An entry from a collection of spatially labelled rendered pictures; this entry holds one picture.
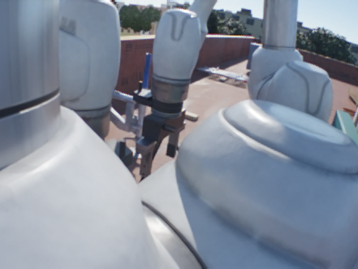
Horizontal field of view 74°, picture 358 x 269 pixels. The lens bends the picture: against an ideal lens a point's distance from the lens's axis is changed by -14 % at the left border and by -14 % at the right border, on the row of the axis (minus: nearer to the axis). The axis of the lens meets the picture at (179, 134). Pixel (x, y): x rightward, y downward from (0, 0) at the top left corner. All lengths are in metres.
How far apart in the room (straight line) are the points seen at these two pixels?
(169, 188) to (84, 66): 0.23
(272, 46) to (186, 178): 0.65
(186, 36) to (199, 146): 0.45
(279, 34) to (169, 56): 0.33
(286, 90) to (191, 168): 0.47
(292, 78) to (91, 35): 0.42
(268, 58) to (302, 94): 0.21
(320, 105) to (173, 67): 0.33
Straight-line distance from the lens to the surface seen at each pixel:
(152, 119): 0.62
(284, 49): 0.78
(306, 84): 0.60
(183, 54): 0.59
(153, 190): 0.16
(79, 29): 0.35
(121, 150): 0.39
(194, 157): 0.15
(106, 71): 0.37
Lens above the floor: 1.04
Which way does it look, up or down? 25 degrees down
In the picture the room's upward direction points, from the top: 10 degrees clockwise
